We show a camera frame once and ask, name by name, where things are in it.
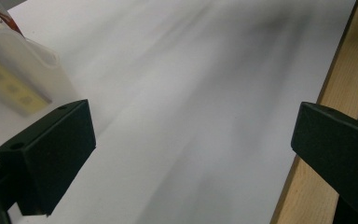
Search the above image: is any translucent ribbed plastic container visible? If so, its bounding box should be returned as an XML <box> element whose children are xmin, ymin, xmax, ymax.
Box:
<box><xmin>0</xmin><ymin>26</ymin><xmax>79</xmax><ymax>119</ymax></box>

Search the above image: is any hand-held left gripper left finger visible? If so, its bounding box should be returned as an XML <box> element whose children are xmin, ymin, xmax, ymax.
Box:
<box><xmin>0</xmin><ymin>99</ymin><xmax>97</xmax><ymax>217</ymax></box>

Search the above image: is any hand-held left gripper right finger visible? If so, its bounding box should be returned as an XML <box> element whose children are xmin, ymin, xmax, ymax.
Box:
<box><xmin>291</xmin><ymin>101</ymin><xmax>358</xmax><ymax>217</ymax></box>

